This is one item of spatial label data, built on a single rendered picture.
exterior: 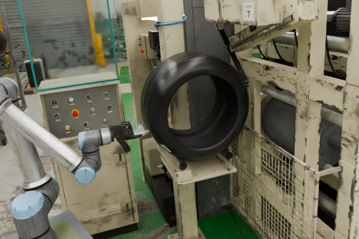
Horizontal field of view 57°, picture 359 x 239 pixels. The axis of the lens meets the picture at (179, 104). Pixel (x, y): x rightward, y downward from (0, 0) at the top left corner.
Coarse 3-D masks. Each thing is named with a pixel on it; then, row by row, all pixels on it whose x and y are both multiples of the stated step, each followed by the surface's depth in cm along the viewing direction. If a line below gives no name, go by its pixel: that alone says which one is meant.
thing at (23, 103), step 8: (0, 8) 524; (0, 32) 514; (8, 32) 536; (0, 40) 508; (8, 40) 539; (0, 48) 511; (0, 56) 524; (16, 64) 553; (16, 72) 556; (24, 96) 573; (24, 104) 573; (24, 112) 569; (0, 128) 455; (0, 136) 462
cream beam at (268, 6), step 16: (208, 0) 189; (224, 0) 170; (240, 0) 155; (256, 0) 142; (272, 0) 144; (288, 0) 146; (208, 16) 193; (224, 16) 173; (240, 16) 157; (256, 16) 144; (272, 16) 146
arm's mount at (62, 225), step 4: (60, 220) 187; (64, 220) 187; (52, 224) 184; (56, 224) 184; (60, 224) 184; (64, 224) 183; (68, 224) 183; (52, 228) 180; (56, 228) 180; (60, 228) 180; (64, 228) 179; (68, 228) 179; (72, 228) 179; (56, 232) 177; (60, 232) 177; (64, 232) 176; (68, 232) 176; (72, 232) 176; (60, 236) 173; (64, 236) 173; (68, 236) 172; (72, 236) 172; (76, 236) 172
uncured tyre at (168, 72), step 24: (168, 72) 167; (192, 72) 167; (216, 72) 171; (144, 96) 179; (168, 96) 166; (216, 96) 210; (240, 96) 179; (144, 120) 184; (216, 120) 211; (240, 120) 184; (168, 144) 174; (192, 144) 205; (216, 144) 183
